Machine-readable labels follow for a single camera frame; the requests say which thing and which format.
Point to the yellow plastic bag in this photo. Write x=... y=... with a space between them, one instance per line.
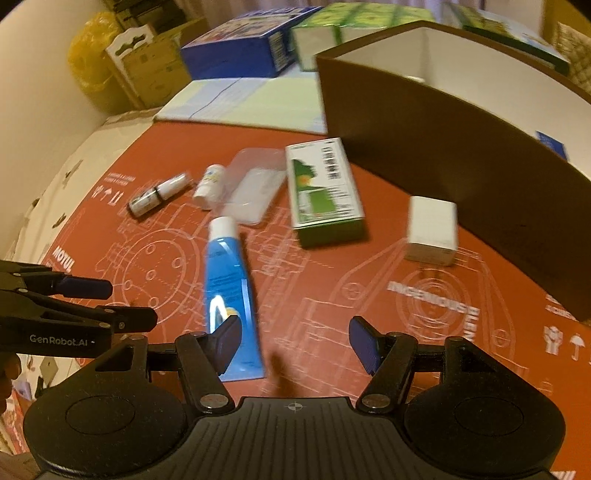
x=89 y=67

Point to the white wall charger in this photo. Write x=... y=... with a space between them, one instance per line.
x=432 y=231

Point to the blue puzzle box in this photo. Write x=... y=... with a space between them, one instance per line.
x=257 y=44

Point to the green picture box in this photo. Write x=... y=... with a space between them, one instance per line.
x=505 y=31

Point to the tall blue medicine box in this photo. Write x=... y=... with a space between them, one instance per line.
x=553 y=144

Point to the clear plastic case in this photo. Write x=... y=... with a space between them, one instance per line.
x=250 y=184

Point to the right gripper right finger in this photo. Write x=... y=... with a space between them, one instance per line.
x=388 y=359

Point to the pastel striped folded cloth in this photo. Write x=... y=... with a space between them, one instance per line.
x=291 y=102

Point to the large brown storage box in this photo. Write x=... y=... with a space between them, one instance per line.
x=445 y=113

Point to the green tissue pack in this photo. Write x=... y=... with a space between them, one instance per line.
x=341 y=22

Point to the small white pill bottle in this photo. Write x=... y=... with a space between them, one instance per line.
x=209 y=187

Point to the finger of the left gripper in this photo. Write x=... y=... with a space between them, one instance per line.
x=43 y=280
x=27 y=306

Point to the blue white cream tube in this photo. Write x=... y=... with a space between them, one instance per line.
x=227 y=292

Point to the quilted beige chair cushion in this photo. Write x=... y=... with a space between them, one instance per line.
x=576 y=48

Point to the red printed cardboard mat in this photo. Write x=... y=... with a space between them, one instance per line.
x=306 y=297

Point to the brown cardboard carton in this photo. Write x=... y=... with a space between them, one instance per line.
x=149 y=66

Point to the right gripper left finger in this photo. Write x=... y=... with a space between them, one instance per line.
x=201 y=359

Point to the green white spray box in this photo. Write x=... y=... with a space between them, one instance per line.
x=325 y=206

